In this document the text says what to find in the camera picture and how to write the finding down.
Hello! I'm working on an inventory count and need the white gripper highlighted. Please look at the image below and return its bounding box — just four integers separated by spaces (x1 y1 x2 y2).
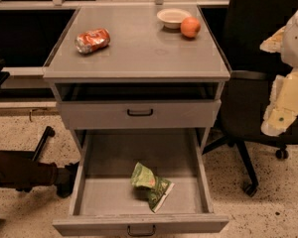
259 10 298 136

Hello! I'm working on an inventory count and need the green jalapeno chip bag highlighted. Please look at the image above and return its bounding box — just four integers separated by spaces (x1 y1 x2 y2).
131 163 174 213

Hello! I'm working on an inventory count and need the grey drawer cabinet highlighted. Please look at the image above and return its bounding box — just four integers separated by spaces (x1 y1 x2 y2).
44 4 229 147

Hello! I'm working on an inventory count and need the closed grey upper drawer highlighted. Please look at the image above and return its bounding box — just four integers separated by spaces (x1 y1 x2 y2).
57 100 221 130

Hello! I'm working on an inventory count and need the open grey drawer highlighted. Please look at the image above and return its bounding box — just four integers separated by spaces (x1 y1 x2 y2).
53 129 228 237

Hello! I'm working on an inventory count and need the black office chair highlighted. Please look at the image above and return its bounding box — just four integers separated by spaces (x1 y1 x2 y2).
201 0 298 195

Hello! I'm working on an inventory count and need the orange fruit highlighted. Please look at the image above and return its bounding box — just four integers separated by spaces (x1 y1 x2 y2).
180 17 201 38

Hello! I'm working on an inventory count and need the white bowl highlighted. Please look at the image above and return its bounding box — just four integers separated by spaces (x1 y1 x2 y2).
157 8 191 29

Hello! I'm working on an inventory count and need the crushed orange soda can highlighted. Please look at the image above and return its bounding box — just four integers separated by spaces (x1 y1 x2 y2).
74 28 110 55

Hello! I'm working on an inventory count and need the black chair base left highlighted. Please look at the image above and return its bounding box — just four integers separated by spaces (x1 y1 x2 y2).
9 125 57 162

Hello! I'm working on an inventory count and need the black shoe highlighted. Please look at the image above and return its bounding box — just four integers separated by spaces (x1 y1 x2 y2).
55 163 78 198

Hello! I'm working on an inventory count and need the brown trouser leg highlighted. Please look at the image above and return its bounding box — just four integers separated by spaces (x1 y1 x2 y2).
0 151 58 188

